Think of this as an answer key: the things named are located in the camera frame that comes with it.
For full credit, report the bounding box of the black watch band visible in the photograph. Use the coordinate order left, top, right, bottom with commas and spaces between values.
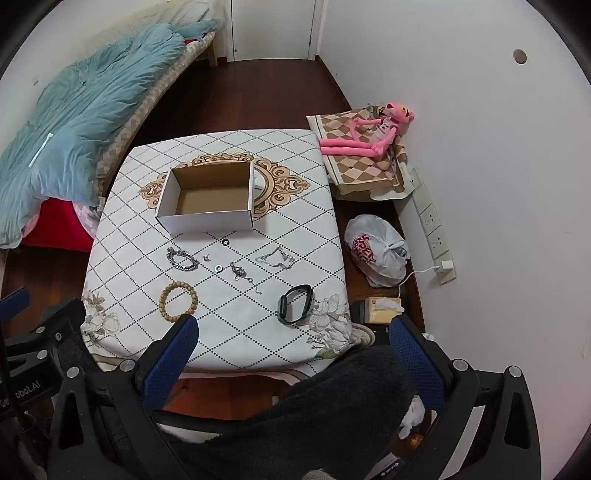
278, 285, 315, 325

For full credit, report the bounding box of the cardboard box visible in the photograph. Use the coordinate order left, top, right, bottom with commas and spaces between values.
154, 160, 256, 233

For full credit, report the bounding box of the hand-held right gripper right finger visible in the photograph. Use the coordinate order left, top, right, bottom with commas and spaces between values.
389, 315, 541, 480

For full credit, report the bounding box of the thin silver necklace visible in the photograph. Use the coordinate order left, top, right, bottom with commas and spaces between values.
254, 246, 296, 270

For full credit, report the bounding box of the pink panther plush toy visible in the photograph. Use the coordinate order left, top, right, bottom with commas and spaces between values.
320, 102, 416, 160

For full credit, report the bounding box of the silver chain bracelet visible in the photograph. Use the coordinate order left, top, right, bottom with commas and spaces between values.
167, 248, 200, 273

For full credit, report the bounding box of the wooden bead bracelet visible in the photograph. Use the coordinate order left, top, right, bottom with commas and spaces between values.
159, 281, 199, 319

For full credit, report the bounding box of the yellow tissue box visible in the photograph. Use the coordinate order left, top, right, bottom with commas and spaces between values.
364, 298, 404, 326

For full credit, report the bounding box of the dark fuzzy cloth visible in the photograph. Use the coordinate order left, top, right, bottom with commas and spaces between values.
168, 344, 416, 480

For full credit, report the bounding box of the silver charm bracelet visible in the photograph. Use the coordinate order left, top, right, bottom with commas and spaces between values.
228, 261, 264, 297

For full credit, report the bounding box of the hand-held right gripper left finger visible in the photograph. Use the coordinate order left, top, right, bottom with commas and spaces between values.
48, 314, 200, 480

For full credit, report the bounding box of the red cloth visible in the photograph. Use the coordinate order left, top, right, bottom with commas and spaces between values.
21, 198, 95, 254

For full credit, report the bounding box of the brown checkered cushion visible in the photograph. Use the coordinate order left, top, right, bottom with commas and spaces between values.
306, 107, 411, 200

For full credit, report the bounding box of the beige checkered mattress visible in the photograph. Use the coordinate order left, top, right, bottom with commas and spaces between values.
95, 31, 218, 204

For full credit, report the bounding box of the blue blanket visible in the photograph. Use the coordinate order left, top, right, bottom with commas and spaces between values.
0, 21, 218, 250

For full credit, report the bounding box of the white door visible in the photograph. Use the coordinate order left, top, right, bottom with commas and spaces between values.
226, 0, 320, 62

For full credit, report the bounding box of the crumpled white tissue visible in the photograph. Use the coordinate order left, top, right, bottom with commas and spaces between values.
398, 396, 426, 438

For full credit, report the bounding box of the white power strip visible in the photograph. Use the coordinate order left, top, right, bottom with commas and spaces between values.
409, 167, 458, 284

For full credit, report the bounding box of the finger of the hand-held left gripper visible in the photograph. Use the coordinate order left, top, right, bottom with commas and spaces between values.
0, 289, 31, 326
4, 299, 87, 374

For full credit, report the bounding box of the pale quilted pillow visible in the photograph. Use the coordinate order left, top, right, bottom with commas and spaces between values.
157, 0, 219, 35

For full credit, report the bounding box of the white plastic bag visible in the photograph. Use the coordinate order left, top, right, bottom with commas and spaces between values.
345, 214, 411, 288

